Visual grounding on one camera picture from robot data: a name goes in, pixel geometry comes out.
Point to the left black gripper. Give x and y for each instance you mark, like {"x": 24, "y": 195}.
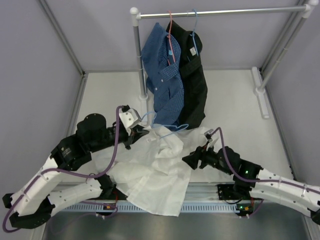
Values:
{"x": 138, "y": 131}

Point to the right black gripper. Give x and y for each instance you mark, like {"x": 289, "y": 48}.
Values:
{"x": 199, "y": 154}

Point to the white shirt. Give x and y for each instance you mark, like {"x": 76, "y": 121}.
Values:
{"x": 152, "y": 173}

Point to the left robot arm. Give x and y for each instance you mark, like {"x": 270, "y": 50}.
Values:
{"x": 58, "y": 185}

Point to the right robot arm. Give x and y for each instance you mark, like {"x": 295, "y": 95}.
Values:
{"x": 252, "y": 180}

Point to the black shirt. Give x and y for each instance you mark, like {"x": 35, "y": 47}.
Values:
{"x": 193, "y": 78}

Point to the blue checked shirt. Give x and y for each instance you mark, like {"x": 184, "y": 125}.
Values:
{"x": 163, "y": 76}

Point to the metal clothes rack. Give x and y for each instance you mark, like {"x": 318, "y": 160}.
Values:
{"x": 299, "y": 15}

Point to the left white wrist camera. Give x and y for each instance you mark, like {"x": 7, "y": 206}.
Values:
{"x": 129, "y": 117}

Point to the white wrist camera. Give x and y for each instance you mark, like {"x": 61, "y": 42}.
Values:
{"x": 209, "y": 134}
{"x": 129, "y": 117}

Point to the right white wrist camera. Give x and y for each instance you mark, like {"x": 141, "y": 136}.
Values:
{"x": 209, "y": 134}

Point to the aluminium mounting rail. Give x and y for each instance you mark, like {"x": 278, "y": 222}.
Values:
{"x": 207, "y": 192}

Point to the grey slotted cable duct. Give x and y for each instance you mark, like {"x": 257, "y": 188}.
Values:
{"x": 187, "y": 207}

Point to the pink wire hanger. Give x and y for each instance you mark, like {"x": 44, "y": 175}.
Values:
{"x": 169, "y": 36}

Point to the blue wire hanger with shirt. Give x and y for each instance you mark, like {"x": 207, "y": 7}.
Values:
{"x": 194, "y": 49}

